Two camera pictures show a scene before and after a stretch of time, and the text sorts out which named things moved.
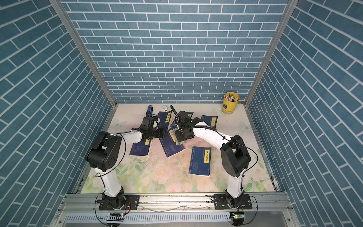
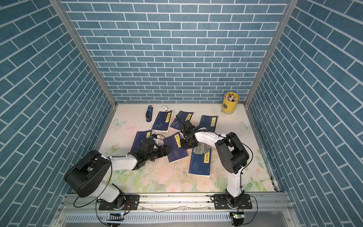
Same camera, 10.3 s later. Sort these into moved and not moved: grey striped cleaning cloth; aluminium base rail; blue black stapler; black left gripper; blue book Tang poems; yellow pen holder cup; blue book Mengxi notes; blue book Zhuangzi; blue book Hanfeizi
Moved: blue book Tang poems; grey striped cleaning cloth; black left gripper
Not moved: blue book Zhuangzi; blue book Hanfeizi; blue book Mengxi notes; aluminium base rail; blue black stapler; yellow pen holder cup
